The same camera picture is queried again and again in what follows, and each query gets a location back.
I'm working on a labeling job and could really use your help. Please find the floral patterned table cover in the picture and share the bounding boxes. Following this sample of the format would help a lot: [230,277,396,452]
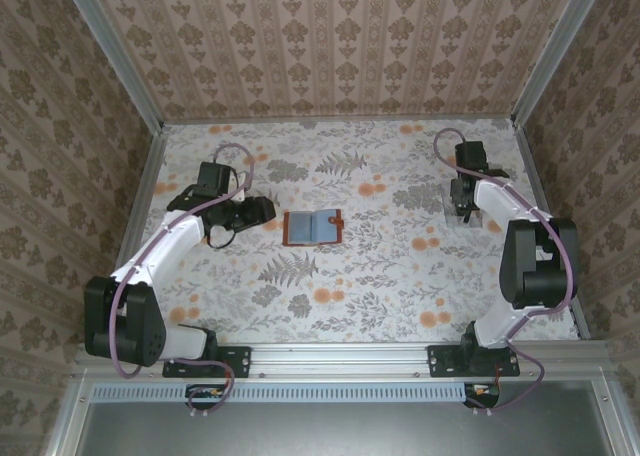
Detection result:
[113,119,582,346]

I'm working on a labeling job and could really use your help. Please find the grey metal panel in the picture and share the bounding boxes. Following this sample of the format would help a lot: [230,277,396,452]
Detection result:
[47,375,640,456]

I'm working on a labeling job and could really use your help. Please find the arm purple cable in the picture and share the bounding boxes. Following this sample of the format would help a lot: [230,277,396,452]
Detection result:
[107,143,256,421]
[432,127,582,418]

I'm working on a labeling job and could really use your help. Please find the white slotted cable duct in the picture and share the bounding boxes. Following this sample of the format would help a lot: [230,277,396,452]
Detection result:
[92,381,476,403]

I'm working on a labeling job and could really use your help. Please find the aluminium frame post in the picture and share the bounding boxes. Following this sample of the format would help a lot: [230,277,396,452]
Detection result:
[63,0,167,132]
[510,0,604,127]

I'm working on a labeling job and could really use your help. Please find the left gripper thin black cable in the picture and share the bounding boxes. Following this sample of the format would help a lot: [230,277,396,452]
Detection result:
[204,222,240,250]

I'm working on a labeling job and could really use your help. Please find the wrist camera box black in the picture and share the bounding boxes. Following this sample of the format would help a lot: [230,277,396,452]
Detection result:
[193,161,237,198]
[453,140,490,176]

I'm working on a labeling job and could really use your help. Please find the clear acrylic card box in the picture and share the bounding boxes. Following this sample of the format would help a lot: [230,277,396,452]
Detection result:
[442,193,485,228]

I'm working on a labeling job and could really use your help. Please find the aluminium frame side rail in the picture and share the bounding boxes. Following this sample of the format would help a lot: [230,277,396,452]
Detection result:
[93,124,170,346]
[513,118,592,342]

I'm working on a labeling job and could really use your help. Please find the thin aluminium frame rail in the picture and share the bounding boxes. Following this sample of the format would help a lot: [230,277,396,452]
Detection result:
[160,115,517,126]

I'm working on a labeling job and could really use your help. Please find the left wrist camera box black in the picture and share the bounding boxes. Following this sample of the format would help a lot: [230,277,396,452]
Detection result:
[193,161,237,198]

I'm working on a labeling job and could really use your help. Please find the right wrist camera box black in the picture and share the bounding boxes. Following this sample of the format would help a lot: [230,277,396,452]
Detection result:
[453,140,490,176]

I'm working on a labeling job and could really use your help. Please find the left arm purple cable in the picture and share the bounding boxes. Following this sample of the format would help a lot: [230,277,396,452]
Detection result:
[107,143,256,421]

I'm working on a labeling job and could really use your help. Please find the aluminium frame cross rail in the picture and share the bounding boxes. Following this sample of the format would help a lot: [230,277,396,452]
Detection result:
[73,339,617,381]

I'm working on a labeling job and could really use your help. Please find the small electronics board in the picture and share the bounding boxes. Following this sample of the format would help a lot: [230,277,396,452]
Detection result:
[462,381,502,410]
[185,383,227,411]

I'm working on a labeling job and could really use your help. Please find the brown leather card holder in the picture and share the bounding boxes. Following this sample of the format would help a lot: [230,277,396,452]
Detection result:
[283,208,347,249]

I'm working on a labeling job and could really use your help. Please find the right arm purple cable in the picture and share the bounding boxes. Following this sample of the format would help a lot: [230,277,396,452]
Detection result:
[432,127,582,418]

